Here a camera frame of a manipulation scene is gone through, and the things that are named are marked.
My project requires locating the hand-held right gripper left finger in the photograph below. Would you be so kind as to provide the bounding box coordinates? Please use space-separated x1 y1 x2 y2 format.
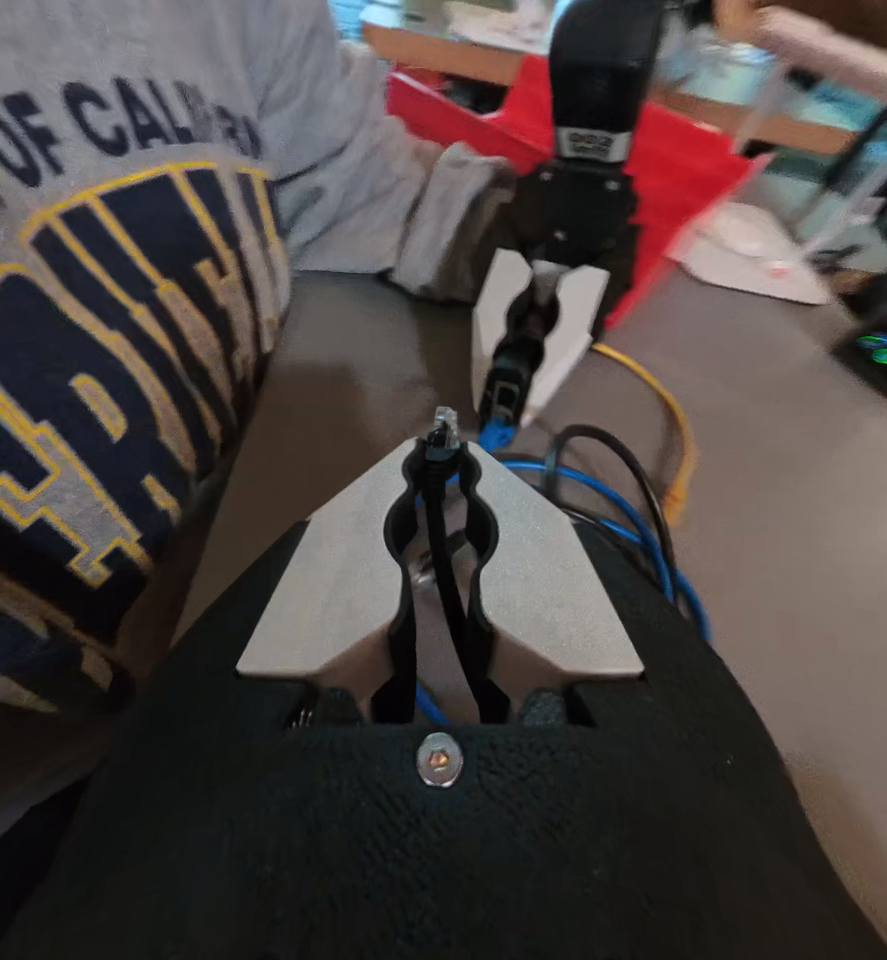
235 436 424 725

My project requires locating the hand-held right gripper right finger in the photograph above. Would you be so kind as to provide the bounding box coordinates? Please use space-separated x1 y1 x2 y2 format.
460 438 647 725

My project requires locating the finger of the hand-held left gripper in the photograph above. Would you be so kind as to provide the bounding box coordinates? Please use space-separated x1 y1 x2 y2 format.
470 247 535 419
520 266 613 429

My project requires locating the black ethernet adapter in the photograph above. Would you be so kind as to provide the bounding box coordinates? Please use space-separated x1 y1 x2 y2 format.
481 288 565 430

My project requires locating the red plastic bin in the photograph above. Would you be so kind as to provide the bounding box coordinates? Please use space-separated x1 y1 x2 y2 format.
383 52 775 331

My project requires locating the black ethernet cable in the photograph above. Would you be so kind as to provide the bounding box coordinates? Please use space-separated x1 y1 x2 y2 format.
417 405 681 725

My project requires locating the blue ethernet cable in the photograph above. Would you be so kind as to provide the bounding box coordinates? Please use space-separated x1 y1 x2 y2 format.
413 416 715 725

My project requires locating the person's left forearm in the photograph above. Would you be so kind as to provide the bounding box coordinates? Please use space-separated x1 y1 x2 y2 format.
286 45 523 305

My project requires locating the another person's forearm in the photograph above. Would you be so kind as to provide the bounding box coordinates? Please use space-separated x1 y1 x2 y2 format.
713 0 887 114

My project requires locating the white metal stand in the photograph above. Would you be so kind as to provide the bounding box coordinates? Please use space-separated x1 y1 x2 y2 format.
668 63 835 307

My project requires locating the wooden side desk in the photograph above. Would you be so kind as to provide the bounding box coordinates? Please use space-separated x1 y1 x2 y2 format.
361 22 865 155

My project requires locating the black device with green lights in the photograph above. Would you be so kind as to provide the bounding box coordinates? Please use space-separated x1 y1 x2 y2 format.
833 300 887 406

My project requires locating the person in grey sweatshirt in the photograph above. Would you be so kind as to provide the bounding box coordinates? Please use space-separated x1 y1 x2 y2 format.
0 0 430 864

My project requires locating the yellow cable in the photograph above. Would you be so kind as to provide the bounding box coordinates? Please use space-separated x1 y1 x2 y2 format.
589 341 696 526

